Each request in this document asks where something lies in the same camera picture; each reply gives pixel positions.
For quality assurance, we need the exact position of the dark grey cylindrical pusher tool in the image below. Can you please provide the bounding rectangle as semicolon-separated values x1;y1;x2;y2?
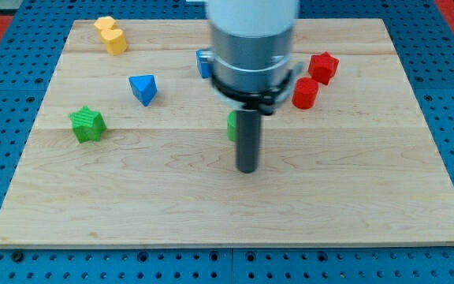
236;110;261;174

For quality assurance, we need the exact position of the red star block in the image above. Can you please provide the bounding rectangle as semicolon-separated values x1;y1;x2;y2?
307;51;340;85

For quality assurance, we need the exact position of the yellow pentagon block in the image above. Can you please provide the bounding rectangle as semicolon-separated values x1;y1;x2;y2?
94;16;117;42

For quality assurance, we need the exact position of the red cylinder block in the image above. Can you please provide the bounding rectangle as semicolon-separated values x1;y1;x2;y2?
292;77;319;110

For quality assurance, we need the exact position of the blue triangle block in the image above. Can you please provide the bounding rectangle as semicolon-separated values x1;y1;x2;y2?
128;75;158;107

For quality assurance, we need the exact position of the black cable around arm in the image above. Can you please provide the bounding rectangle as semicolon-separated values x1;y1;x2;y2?
210;69;296;117

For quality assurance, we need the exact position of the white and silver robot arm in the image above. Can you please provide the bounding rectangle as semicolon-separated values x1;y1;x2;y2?
206;0;301;115

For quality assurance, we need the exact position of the light wooden board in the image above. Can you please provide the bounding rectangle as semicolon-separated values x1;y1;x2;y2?
0;19;454;249

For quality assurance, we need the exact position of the blue cube block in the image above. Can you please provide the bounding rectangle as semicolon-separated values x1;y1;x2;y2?
195;49;214;79

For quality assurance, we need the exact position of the yellow heart block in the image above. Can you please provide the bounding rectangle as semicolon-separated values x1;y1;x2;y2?
100;28;128;55

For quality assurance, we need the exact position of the green circle block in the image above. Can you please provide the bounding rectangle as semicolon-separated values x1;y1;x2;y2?
227;110;236;142

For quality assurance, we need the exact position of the green star block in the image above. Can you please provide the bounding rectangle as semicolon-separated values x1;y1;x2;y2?
69;106;106;143

